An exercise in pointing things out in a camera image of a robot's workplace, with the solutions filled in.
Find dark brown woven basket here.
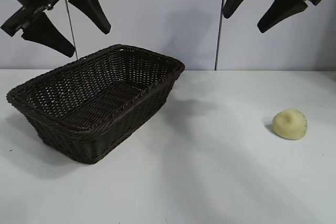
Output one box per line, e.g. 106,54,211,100
5,44,186,166

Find thin metal rod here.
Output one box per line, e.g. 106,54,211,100
64,0,79,60
214,11,224,71

